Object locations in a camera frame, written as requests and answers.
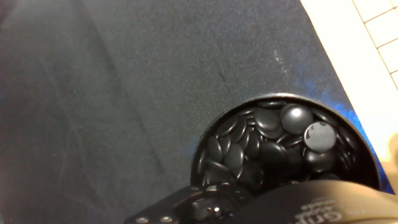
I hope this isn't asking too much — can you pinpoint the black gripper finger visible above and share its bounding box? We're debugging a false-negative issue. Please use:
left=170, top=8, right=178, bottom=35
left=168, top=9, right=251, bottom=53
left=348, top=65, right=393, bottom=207
left=124, top=182, right=252, bottom=224

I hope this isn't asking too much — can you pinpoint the tan Go board sheet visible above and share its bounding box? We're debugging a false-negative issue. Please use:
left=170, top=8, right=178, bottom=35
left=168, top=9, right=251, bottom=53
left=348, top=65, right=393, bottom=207
left=300, top=0, right=398, bottom=195

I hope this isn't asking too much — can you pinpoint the blue and black table mat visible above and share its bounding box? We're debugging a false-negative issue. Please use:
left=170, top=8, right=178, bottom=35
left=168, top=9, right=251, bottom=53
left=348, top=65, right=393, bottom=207
left=0, top=0, right=396, bottom=224

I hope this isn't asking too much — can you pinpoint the black go stone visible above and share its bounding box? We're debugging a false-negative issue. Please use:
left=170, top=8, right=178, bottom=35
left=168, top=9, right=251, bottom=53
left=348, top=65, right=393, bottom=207
left=280, top=104, right=314, bottom=135
left=303, top=121, right=337, bottom=154

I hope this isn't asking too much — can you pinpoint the black bowl of black stones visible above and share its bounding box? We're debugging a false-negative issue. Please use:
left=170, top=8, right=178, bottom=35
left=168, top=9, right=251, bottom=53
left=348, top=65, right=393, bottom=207
left=190, top=92, right=382, bottom=195

